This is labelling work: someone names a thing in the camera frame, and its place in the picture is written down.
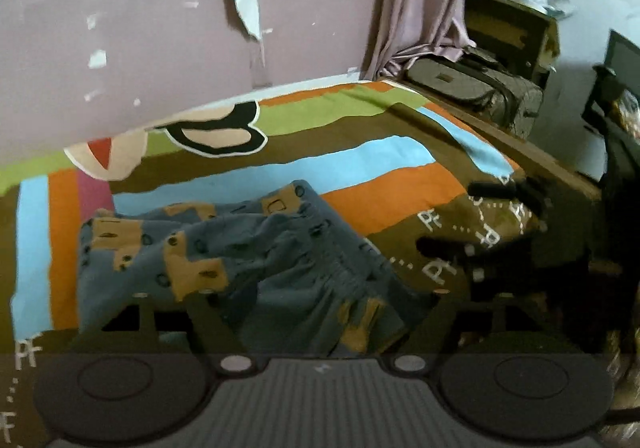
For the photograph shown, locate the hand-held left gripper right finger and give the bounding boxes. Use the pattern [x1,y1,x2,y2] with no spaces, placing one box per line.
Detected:
[390,290,567,375]

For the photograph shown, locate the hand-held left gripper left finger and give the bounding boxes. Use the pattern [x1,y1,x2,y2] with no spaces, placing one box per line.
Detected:
[72,290,262,375]

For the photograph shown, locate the pink curtain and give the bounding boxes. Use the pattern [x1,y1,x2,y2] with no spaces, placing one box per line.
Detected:
[364,0,501,82]

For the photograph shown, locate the striped printed blanket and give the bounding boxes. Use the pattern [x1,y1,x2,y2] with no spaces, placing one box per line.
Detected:
[0,79,556,448]

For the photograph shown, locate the blue car print pants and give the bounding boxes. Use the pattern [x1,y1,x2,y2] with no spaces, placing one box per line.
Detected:
[77,180,437,359]

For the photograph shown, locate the brown wooden cabinet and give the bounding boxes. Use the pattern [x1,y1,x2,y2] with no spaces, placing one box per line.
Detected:
[464,0,562,90]

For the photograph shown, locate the dark television stand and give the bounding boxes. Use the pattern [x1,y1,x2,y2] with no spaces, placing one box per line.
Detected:
[580,63,640,229]

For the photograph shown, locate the grey suitcase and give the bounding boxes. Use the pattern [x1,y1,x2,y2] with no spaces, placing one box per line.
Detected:
[402,47,546,139]

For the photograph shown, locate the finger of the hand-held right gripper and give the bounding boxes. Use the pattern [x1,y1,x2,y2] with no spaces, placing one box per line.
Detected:
[416,235,503,281]
[466,180,551,220]

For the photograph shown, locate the black television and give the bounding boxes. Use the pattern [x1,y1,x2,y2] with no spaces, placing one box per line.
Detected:
[602,28,640,100]

